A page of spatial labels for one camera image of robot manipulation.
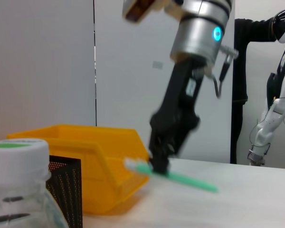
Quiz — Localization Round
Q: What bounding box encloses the yellow plastic bin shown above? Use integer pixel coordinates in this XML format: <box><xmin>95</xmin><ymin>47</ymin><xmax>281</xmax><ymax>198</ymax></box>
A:
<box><xmin>6</xmin><ymin>123</ymin><xmax>150</xmax><ymax>214</ymax></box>

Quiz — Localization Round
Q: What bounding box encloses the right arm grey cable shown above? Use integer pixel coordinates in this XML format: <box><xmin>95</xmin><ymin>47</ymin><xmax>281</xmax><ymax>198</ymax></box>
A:
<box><xmin>205</xmin><ymin>45</ymin><xmax>239</xmax><ymax>98</ymax></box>

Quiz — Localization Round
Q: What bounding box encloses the clear green-label water bottle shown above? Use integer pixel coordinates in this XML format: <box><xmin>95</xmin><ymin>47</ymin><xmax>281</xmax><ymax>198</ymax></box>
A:
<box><xmin>0</xmin><ymin>139</ymin><xmax>69</xmax><ymax>228</ymax></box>

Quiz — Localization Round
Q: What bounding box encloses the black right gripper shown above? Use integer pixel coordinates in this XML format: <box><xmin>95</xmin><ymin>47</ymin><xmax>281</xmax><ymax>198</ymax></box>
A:
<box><xmin>148</xmin><ymin>58</ymin><xmax>206</xmax><ymax>173</ymax></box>

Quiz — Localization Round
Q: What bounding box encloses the green utility knife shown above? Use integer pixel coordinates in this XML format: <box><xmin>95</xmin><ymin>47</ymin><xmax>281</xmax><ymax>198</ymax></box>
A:
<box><xmin>123</xmin><ymin>158</ymin><xmax>219</xmax><ymax>193</ymax></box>

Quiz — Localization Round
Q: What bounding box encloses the black mesh pen holder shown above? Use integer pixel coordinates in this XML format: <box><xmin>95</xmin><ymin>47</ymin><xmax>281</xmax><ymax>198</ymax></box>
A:
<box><xmin>45</xmin><ymin>154</ymin><xmax>83</xmax><ymax>228</ymax></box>

